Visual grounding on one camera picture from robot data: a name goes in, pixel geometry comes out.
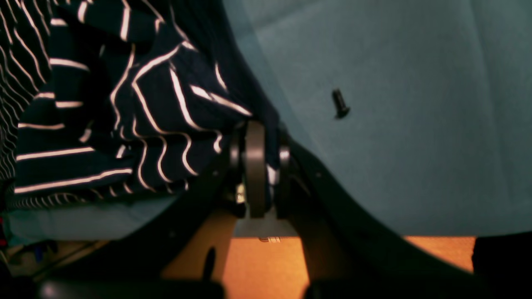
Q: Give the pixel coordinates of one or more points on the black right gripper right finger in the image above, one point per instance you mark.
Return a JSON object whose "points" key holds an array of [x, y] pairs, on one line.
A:
{"points": [[348, 253]]}

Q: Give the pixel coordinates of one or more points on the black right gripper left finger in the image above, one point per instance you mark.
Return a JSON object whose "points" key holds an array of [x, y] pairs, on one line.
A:
{"points": [[178, 254]]}

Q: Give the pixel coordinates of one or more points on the navy white striped t-shirt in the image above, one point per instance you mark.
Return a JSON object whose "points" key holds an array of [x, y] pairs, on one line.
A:
{"points": [[108, 98]]}

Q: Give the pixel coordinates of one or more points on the small black screw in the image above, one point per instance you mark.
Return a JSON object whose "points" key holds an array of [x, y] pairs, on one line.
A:
{"points": [[342, 109]]}

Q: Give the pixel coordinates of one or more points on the teal table cloth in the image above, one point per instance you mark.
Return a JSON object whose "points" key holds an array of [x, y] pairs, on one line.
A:
{"points": [[437, 141]]}

